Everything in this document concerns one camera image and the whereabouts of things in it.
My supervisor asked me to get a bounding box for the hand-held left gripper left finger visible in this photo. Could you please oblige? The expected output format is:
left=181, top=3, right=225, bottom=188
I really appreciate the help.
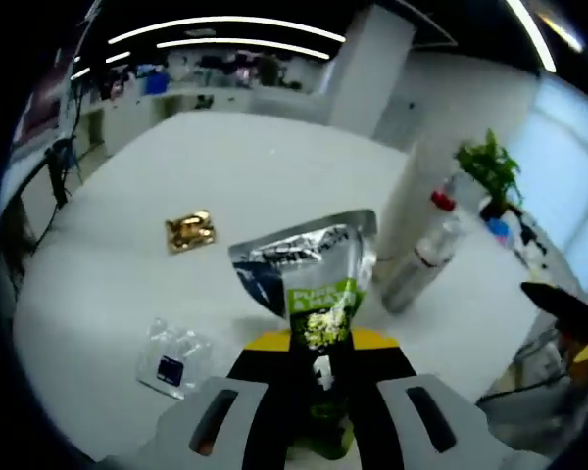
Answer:
left=154, top=330, right=300, bottom=470

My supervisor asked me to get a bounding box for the black item on table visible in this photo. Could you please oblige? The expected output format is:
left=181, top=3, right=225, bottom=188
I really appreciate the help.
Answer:
left=516, top=214, right=551, bottom=257

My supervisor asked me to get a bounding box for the window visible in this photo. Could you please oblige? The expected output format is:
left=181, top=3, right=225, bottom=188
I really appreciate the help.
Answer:
left=518, top=72, right=588, bottom=295

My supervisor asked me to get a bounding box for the blue plastic item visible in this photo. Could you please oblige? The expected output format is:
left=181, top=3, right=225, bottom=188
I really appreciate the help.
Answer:
left=487, top=217, right=517, bottom=247

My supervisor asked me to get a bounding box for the clear skincare sachet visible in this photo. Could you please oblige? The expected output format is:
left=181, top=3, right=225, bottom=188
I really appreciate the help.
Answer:
left=135, top=317, right=214, bottom=400

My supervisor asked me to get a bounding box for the dark red container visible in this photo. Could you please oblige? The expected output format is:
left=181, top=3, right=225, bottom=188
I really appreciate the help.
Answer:
left=479, top=195, right=509, bottom=219

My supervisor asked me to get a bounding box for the white skincare cream tube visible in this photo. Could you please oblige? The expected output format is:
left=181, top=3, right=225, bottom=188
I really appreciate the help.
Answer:
left=371, top=137, right=448, bottom=285

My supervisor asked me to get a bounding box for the ceiling light strip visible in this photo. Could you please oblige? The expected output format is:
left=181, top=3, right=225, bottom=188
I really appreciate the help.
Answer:
left=156, top=37, right=332, bottom=62
left=108, top=17, right=347, bottom=45

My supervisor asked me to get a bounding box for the green and silver skincare sachet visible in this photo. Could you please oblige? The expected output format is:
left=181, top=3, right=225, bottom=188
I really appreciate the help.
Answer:
left=227, top=209, right=379, bottom=447

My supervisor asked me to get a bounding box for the gold skincare sachet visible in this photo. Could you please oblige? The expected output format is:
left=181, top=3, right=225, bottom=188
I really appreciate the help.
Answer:
left=164, top=210, right=220, bottom=257

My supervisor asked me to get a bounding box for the blue storage bin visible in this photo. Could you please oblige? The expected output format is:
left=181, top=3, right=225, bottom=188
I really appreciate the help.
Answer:
left=144, top=72, right=171, bottom=96

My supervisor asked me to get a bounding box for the green plant in white pot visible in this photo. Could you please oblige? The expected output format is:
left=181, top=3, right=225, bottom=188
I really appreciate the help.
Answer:
left=453, top=129, right=523, bottom=219

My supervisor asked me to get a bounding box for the small white skincare bottle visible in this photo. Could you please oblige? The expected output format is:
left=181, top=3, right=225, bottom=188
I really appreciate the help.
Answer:
left=379, top=214, right=465, bottom=315

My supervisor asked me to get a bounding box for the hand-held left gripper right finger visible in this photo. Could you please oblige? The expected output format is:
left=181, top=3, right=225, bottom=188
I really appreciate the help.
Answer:
left=344, top=329, right=507, bottom=470

